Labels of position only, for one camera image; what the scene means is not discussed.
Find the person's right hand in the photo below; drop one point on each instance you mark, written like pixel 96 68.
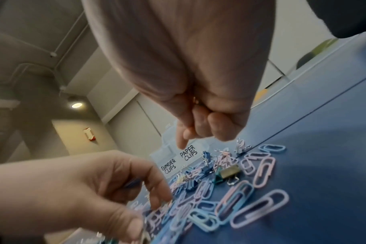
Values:
pixel 183 59

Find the person's left hand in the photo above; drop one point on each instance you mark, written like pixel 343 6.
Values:
pixel 65 190

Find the round ceiling light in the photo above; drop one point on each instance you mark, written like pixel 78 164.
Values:
pixel 76 105

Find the clear labelled organizer box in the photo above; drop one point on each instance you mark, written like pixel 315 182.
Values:
pixel 183 154

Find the blue binder clip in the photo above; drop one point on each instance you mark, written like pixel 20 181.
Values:
pixel 206 157
pixel 190 185

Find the silver binder clip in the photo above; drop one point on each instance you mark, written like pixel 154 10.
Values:
pixel 241 145

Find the gold binder clip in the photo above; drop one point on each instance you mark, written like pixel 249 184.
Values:
pixel 229 170

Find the grey ceiling conduit pipe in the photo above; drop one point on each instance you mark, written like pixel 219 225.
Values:
pixel 62 47

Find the teal binder clip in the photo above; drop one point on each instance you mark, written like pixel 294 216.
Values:
pixel 219 179

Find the pile of pastel paper clips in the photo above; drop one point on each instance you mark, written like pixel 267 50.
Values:
pixel 231 200

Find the person's dark sleeve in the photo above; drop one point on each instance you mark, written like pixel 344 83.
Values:
pixel 346 16

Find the red and white wall device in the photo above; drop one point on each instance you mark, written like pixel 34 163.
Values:
pixel 89 134

